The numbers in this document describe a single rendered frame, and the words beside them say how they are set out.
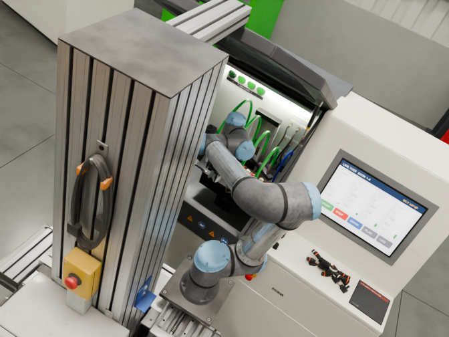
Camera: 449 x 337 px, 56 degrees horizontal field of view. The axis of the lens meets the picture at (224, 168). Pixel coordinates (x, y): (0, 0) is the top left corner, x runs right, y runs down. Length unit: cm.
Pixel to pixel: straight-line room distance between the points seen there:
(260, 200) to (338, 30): 480
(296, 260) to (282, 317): 34
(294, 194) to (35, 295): 81
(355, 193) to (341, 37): 406
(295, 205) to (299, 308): 98
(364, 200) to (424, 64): 401
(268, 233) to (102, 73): 78
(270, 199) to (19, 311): 77
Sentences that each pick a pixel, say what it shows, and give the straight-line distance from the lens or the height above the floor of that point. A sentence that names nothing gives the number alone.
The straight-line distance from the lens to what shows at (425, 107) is 605.
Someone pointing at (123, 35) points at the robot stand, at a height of 203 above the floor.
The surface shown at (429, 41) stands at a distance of 577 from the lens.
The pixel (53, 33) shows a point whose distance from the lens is 491.
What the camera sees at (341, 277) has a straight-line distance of 204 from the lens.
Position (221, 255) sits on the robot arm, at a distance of 151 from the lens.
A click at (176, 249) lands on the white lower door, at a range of 234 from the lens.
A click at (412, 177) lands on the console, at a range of 193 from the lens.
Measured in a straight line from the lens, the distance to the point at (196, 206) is 207.
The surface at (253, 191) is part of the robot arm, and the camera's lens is 119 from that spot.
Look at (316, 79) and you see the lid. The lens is 134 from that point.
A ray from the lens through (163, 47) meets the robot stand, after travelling 90.
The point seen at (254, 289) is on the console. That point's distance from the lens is 218.
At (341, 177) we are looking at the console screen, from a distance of 197.
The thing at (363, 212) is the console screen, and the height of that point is 125.
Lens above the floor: 244
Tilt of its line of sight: 40 degrees down
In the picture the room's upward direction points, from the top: 21 degrees clockwise
